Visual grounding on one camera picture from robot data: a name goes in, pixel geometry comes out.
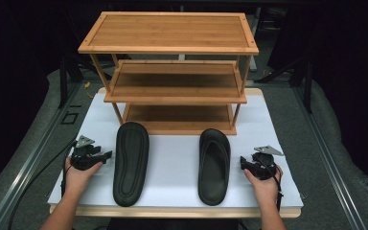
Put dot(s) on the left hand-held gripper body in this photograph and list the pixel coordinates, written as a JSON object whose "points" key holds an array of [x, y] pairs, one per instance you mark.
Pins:
{"points": [[83, 158]]}

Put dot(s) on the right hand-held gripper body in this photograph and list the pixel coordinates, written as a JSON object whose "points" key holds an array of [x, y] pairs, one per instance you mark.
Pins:
{"points": [[263, 164]]}

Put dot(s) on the black slipper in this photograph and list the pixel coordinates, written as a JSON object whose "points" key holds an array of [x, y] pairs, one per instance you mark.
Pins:
{"points": [[131, 164], [214, 167]]}

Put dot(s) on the wooden three-tier shoe rack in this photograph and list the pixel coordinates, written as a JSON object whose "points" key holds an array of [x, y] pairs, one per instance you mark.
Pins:
{"points": [[172, 32]]}

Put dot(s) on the person's left hand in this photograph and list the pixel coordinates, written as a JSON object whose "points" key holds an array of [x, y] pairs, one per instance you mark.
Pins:
{"points": [[76, 180]]}

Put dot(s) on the person's right hand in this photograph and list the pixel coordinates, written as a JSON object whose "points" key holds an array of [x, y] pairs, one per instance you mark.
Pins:
{"points": [[263, 188]]}

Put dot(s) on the small yellow floor scrap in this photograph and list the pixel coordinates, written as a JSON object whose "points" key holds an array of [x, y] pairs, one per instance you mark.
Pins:
{"points": [[87, 85]]}

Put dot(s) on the white table sheet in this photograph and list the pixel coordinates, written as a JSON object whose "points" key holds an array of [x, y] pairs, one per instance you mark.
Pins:
{"points": [[172, 166]]}

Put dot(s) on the black metal stand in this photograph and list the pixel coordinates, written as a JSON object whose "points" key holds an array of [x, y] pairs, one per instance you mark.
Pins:
{"points": [[307, 86], [63, 81]]}

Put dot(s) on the grey metal floor rail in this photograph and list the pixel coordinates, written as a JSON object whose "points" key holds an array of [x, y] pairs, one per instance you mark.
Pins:
{"points": [[22, 174], [329, 159]]}

